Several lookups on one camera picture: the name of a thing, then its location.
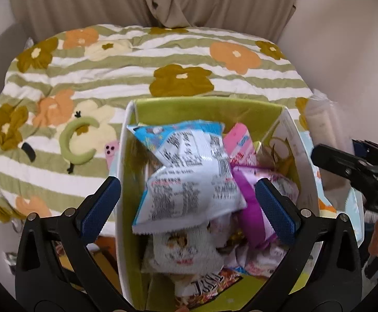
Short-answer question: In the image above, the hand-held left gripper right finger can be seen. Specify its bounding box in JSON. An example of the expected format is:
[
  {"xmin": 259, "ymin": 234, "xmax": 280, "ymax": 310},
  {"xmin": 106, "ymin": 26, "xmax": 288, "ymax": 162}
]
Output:
[{"xmin": 241, "ymin": 178, "xmax": 363, "ymax": 312}]

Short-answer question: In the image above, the pink snack packet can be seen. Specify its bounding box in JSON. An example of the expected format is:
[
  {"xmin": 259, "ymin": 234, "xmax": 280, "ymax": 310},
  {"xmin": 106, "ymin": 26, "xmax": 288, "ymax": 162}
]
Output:
[{"xmin": 223, "ymin": 123, "xmax": 257, "ymax": 170}]

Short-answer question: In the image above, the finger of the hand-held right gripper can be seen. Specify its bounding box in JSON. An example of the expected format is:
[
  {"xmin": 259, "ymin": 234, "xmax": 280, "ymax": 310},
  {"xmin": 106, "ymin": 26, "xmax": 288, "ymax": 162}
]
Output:
[
  {"xmin": 310, "ymin": 144, "xmax": 378, "ymax": 199},
  {"xmin": 353, "ymin": 139, "xmax": 378, "ymax": 183}
]

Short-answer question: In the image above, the purple and yellow snack packet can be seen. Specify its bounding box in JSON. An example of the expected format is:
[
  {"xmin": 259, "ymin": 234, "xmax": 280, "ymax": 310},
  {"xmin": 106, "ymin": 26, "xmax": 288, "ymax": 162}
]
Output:
[{"xmin": 231, "ymin": 166, "xmax": 300, "ymax": 251}]

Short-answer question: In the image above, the white cartoon snack packet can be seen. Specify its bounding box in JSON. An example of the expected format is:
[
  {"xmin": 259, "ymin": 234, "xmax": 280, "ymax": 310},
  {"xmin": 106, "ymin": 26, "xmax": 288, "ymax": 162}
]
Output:
[{"xmin": 142, "ymin": 224, "xmax": 225, "ymax": 275}]

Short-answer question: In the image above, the white and brown snack packet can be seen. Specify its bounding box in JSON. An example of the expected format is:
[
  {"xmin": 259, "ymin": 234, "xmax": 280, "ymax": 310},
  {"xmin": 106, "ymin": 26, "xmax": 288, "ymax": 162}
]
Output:
[{"xmin": 224, "ymin": 244, "xmax": 293, "ymax": 278}]

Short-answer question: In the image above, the beige curtain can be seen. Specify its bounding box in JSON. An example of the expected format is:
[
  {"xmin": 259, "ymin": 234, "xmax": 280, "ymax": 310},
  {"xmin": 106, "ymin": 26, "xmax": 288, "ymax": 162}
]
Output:
[{"xmin": 7, "ymin": 0, "xmax": 296, "ymax": 38}]

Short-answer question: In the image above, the green cardboard box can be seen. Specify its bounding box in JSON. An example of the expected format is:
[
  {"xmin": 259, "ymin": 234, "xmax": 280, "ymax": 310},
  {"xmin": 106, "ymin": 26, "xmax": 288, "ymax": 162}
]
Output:
[{"xmin": 114, "ymin": 96, "xmax": 324, "ymax": 312}]

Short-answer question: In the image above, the orange black snack packet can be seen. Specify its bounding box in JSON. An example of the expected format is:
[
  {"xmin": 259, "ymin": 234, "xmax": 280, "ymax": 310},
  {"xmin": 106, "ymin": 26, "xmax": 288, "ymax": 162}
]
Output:
[{"xmin": 176, "ymin": 268, "xmax": 244, "ymax": 309}]

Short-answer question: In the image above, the clear plastic packet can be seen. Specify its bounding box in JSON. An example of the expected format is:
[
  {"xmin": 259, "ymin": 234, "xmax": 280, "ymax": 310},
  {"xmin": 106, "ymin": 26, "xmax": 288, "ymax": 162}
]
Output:
[{"xmin": 306, "ymin": 89, "xmax": 355, "ymax": 173}]

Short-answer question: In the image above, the floral striped blanket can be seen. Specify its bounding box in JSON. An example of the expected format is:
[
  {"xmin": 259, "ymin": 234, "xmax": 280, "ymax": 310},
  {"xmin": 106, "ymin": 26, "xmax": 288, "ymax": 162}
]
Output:
[{"xmin": 0, "ymin": 24, "xmax": 313, "ymax": 235}]

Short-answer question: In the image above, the blue and white snack packet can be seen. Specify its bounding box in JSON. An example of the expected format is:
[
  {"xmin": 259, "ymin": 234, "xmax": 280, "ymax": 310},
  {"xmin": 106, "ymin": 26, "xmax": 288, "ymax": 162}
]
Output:
[{"xmin": 127, "ymin": 120, "xmax": 248, "ymax": 235}]

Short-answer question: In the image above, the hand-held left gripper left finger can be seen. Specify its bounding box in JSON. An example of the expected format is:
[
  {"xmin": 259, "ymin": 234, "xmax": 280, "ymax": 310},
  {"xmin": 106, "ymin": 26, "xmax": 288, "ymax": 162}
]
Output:
[{"xmin": 15, "ymin": 176, "xmax": 134, "ymax": 312}]

